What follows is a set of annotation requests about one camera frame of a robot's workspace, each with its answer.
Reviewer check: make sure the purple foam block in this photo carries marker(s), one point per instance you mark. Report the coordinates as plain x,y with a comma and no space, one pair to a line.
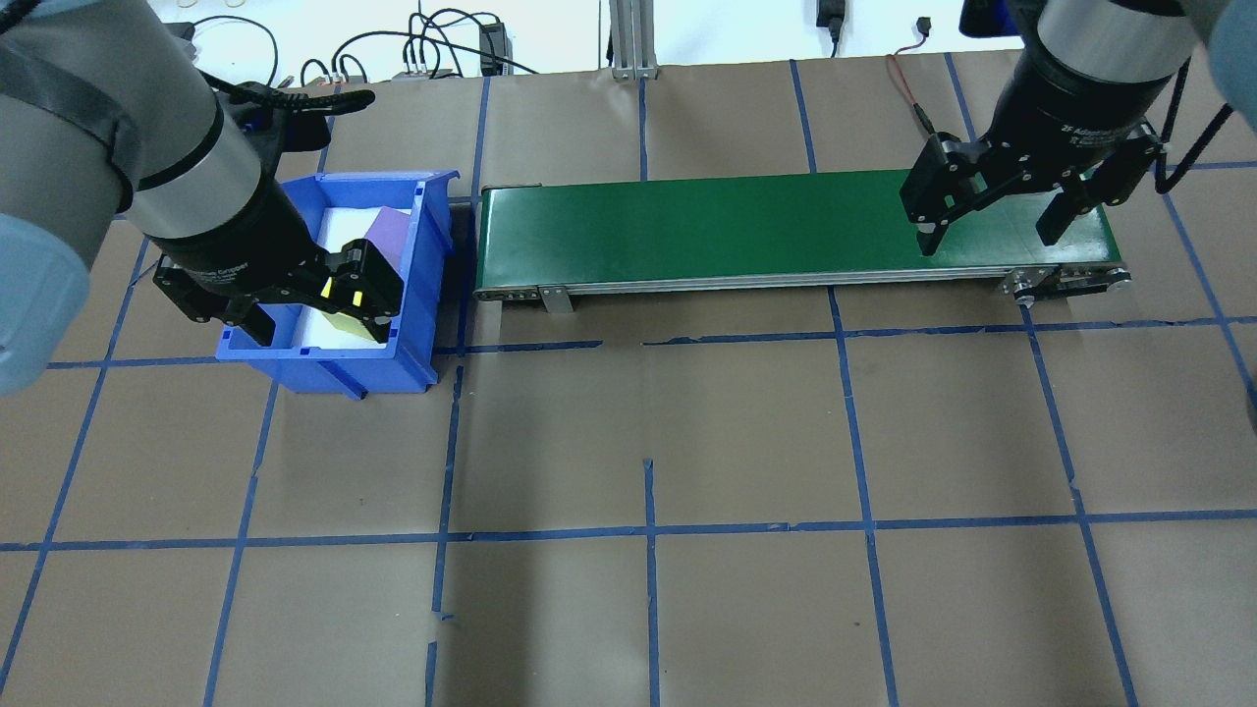
388,236

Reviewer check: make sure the yellow foam block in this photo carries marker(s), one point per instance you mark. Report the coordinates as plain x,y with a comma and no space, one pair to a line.
344,327

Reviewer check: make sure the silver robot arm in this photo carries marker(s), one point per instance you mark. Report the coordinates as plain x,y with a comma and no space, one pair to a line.
1110,39
98,118

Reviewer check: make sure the white foam pad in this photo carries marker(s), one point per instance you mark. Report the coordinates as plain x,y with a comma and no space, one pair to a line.
334,226

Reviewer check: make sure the blue plastic storage bin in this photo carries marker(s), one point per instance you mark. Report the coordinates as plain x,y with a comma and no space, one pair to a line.
324,373

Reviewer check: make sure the green conveyor belt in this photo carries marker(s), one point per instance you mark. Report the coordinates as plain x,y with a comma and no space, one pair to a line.
737,226

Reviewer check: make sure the black power adapter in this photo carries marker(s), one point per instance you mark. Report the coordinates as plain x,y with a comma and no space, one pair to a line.
492,44
831,12

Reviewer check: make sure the power strip with plugs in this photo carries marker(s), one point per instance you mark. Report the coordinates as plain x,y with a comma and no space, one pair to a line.
422,73

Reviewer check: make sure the aluminium profile post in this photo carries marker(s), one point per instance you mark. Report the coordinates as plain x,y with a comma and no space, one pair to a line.
633,39

